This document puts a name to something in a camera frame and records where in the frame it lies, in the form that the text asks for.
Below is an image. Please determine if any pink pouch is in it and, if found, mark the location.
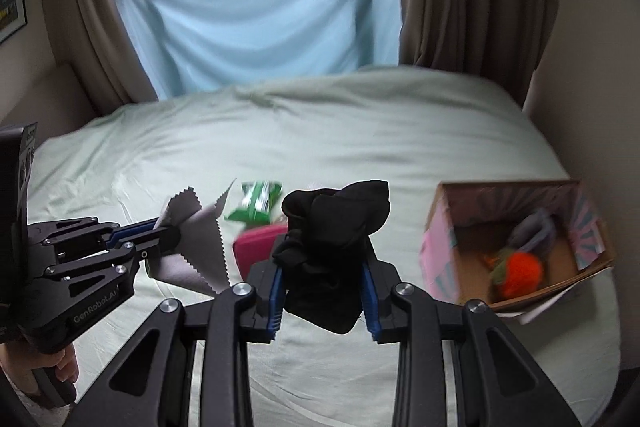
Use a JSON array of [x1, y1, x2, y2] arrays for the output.
[[232, 222, 288, 280]]

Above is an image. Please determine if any light blue hanging cloth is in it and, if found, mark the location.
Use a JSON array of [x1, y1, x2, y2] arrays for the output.
[[115, 0, 403, 100]]

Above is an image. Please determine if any person's left hand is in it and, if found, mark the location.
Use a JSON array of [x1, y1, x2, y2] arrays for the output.
[[0, 342, 79, 385]]

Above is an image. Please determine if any purple-grey soft cloth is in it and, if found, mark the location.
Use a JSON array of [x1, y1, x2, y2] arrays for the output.
[[507, 209, 558, 253]]

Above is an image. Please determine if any grey zigzag-edged cloth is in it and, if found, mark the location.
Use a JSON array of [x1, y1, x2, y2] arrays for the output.
[[145, 179, 238, 295]]

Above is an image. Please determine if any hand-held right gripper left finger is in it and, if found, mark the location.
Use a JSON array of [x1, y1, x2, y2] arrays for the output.
[[65, 259, 288, 427]]

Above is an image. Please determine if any black sock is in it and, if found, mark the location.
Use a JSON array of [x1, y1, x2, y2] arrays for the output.
[[270, 179, 391, 335]]

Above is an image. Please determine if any framed wall picture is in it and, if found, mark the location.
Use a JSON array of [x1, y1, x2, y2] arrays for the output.
[[0, 0, 27, 45]]

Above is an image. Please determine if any green snack packet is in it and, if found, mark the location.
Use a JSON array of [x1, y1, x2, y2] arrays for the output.
[[223, 181, 284, 225]]

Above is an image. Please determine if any orange knitted toy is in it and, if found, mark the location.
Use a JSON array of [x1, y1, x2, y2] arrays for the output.
[[481, 247, 546, 301]]

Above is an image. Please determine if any pink cardboard box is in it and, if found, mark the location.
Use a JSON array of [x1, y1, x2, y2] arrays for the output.
[[420, 179, 616, 313]]

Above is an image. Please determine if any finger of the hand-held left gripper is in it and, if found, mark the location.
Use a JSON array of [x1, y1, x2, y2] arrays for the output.
[[44, 226, 182, 283], [27, 216, 166, 258]]

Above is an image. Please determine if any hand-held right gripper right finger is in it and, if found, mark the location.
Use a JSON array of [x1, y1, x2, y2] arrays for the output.
[[357, 258, 566, 427]]

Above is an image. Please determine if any light green bed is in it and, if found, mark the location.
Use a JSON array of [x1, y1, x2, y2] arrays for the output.
[[20, 67, 623, 427]]

